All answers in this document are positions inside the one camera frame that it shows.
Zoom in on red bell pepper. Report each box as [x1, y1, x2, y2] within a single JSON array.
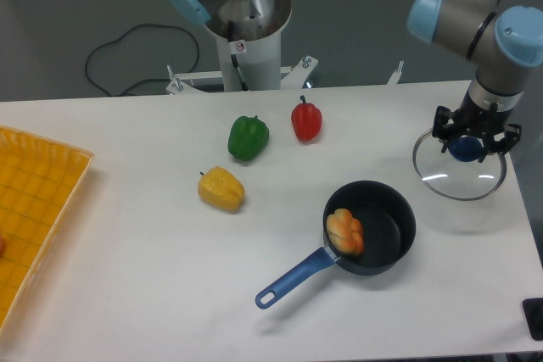
[[291, 95, 322, 142]]

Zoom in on yellow woven basket tray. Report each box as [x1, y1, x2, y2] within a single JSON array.
[[1, 125, 94, 328]]

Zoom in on black object at table edge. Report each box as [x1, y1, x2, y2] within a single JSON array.
[[522, 298, 543, 342]]

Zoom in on braided bread roll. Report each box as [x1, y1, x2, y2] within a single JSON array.
[[325, 209, 365, 256]]

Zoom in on black floor cable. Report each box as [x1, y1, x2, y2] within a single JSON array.
[[85, 23, 200, 97]]

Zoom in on glass pot lid blue knob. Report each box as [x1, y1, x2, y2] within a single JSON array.
[[411, 129, 508, 201]]

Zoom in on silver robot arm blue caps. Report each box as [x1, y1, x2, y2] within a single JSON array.
[[407, 0, 542, 162]]

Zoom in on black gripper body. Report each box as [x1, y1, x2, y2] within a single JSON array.
[[451, 92, 512, 138]]

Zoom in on yellow bell pepper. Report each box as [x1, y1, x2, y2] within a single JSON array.
[[198, 166, 245, 212]]

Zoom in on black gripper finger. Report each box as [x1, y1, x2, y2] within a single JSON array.
[[432, 106, 455, 153], [478, 124, 522, 163]]

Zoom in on green bell pepper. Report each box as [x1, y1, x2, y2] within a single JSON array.
[[227, 116, 269, 162]]

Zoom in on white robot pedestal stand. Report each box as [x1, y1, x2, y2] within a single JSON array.
[[165, 31, 405, 95]]

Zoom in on dark saucepan blue handle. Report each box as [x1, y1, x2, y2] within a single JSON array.
[[255, 181, 416, 309]]

